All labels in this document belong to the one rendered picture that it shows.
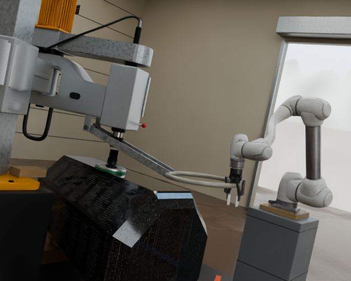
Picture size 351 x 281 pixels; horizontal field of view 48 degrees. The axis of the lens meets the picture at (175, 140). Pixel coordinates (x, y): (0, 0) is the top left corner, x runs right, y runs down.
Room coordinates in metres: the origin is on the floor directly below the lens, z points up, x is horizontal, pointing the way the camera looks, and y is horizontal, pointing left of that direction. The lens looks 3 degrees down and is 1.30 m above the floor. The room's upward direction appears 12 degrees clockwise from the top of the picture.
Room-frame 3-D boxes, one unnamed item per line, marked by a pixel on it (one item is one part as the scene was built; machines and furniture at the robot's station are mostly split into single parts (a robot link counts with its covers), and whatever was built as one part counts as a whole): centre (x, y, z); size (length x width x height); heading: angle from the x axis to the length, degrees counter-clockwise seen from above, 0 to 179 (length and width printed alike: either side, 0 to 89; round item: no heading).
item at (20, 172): (2.44, 0.86, 0.81); 0.20 x 0.10 x 0.05; 149
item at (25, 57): (2.48, 1.05, 1.41); 0.74 x 0.34 x 0.25; 178
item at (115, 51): (2.84, 0.74, 1.66); 0.96 x 0.25 x 0.17; 73
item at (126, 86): (2.76, 0.48, 1.37); 0.36 x 0.22 x 0.45; 73
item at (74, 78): (2.86, 0.77, 1.35); 0.74 x 0.23 x 0.49; 73
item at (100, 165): (2.74, 0.40, 0.89); 0.21 x 0.21 x 0.01
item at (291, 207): (2.90, -0.87, 0.86); 0.22 x 0.18 x 0.06; 64
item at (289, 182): (2.88, -0.90, 1.00); 0.18 x 0.16 x 0.22; 39
